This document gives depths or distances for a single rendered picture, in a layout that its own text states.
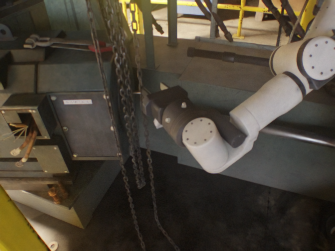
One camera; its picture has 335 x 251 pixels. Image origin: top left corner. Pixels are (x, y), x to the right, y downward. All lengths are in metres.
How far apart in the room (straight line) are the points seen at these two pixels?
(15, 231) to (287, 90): 0.77
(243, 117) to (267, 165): 0.97
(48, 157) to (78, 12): 0.78
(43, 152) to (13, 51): 0.37
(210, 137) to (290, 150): 0.94
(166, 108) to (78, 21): 1.00
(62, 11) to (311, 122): 1.34
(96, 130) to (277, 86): 0.65
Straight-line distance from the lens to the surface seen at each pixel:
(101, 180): 1.43
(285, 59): 0.56
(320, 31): 0.59
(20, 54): 1.02
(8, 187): 1.33
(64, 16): 1.54
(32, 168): 1.21
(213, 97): 1.22
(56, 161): 1.04
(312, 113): 1.23
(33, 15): 1.88
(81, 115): 0.93
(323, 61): 0.53
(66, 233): 1.46
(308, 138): 1.20
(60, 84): 0.90
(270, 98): 0.52
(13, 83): 0.98
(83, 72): 0.88
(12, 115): 0.92
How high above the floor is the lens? 1.21
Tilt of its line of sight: 40 degrees down
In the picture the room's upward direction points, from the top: 2 degrees counter-clockwise
